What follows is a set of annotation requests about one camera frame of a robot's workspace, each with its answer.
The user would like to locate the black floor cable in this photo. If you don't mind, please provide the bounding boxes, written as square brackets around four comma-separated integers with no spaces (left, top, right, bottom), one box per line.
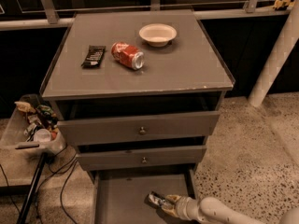
[0,147,80,224]

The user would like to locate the grey middle drawer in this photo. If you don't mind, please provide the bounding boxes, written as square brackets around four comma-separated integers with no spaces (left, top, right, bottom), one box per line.
[77,146,206,171]

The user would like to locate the grey bottom drawer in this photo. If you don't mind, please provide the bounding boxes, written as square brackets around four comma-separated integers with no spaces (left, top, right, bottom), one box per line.
[91,164,198,224]

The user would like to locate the silver blue redbull can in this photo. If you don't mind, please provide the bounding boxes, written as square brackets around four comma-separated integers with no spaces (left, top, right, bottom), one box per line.
[148,191,174,208]

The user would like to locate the black snack bar packet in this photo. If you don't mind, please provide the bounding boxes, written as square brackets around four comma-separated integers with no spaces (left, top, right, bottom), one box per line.
[81,46,106,68]

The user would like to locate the red soda can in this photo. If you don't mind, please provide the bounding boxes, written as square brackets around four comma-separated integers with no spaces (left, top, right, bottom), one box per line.
[111,42,145,70]

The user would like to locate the crumpled snack wrappers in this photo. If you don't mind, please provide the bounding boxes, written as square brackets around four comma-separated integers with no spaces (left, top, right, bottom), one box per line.
[15,101,59,141]

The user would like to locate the white plastic cup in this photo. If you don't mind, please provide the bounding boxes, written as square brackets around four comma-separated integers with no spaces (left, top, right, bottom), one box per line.
[34,129,51,143]

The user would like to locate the yellow black clamp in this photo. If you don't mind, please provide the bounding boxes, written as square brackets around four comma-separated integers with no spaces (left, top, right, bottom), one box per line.
[273,0,292,10]

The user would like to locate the white diagonal post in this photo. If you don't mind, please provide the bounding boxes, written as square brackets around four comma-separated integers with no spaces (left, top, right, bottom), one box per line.
[248,0,299,107]

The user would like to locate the grey drawer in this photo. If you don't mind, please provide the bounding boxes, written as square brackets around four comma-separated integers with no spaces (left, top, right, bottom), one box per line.
[58,111,220,146]
[91,164,198,224]
[77,146,206,171]

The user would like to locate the black stand leg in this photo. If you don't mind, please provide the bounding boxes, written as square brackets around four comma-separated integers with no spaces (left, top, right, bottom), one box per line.
[16,153,48,224]

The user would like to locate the white paper bowl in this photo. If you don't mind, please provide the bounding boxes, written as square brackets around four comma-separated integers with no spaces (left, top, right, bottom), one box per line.
[139,23,177,48]

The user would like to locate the grey drawer cabinet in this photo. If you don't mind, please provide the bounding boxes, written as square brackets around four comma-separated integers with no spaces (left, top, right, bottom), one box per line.
[39,8,235,224]

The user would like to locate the clear plastic bin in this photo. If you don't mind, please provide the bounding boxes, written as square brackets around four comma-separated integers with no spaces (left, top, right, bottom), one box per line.
[0,94,65,157]

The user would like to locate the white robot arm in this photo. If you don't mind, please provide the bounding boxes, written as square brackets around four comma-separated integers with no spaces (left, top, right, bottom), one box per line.
[159,195,264,224]

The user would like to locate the grey top drawer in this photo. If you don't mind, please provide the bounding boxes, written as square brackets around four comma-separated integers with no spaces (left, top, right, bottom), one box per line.
[58,111,220,146]

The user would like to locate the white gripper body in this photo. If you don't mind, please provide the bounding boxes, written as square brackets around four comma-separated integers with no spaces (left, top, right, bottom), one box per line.
[175,196,200,221]

